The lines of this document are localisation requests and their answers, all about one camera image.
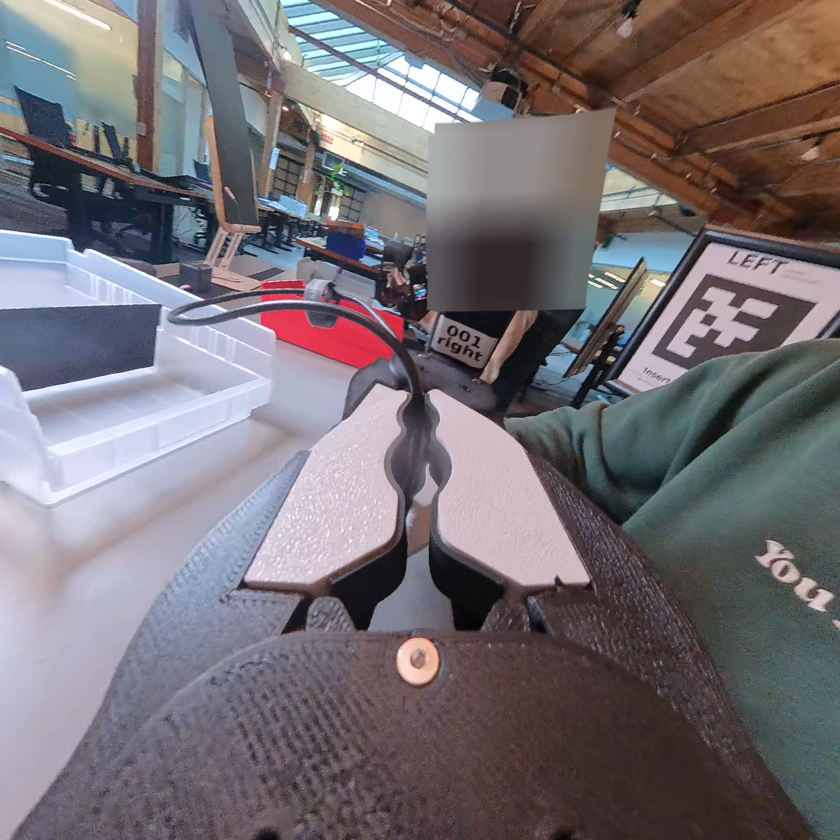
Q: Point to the red storage bin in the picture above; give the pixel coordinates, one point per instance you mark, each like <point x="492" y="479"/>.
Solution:
<point x="328" y="334"/>

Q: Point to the wooden easel with black panel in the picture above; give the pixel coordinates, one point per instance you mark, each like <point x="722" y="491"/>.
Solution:
<point x="229" y="131"/>

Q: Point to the black office chair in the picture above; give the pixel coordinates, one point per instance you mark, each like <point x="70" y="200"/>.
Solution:
<point x="46" y="124"/>

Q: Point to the blue crate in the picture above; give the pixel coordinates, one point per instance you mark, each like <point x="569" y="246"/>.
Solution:
<point x="344" y="243"/>

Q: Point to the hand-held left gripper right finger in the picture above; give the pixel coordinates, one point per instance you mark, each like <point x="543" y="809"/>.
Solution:
<point x="505" y="512"/>

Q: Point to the clear plastic bin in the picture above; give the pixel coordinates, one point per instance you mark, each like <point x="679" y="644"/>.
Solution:
<point x="131" y="407"/>

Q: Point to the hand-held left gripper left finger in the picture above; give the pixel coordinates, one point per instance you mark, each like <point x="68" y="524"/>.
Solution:
<point x="328" y="512"/>

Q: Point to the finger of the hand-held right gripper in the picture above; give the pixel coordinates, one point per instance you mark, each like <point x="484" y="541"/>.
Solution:
<point x="423" y="492"/>

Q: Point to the black framed tag sign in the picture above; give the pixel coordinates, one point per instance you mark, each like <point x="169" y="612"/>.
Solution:
<point x="741" y="315"/>

